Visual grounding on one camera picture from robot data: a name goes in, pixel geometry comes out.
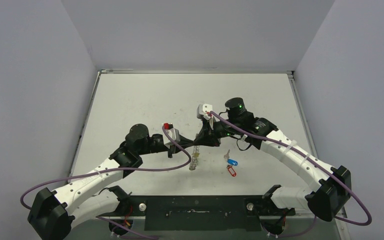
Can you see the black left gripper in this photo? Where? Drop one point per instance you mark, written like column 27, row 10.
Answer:
column 185, row 142

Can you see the metal ring disc with keyrings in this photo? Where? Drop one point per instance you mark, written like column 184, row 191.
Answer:
column 194, row 158

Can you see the blue key tag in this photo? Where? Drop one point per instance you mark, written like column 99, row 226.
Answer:
column 232, row 162

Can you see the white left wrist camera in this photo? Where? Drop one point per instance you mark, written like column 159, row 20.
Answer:
column 173, row 133

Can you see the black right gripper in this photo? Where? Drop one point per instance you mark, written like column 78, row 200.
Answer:
column 210, row 133

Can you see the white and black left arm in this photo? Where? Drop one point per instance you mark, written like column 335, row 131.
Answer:
column 54, row 213

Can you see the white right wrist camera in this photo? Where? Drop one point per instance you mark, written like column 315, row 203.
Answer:
column 203, row 111

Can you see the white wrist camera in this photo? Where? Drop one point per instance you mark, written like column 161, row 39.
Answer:
column 203, row 111
column 173, row 133

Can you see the aluminium frame rail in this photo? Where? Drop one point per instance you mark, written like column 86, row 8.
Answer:
column 269, row 204

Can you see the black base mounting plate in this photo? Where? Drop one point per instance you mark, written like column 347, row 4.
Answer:
column 203, row 222

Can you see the red key tag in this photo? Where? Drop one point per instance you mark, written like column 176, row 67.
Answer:
column 231, row 171

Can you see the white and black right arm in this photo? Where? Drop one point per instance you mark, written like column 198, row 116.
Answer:
column 327, row 188

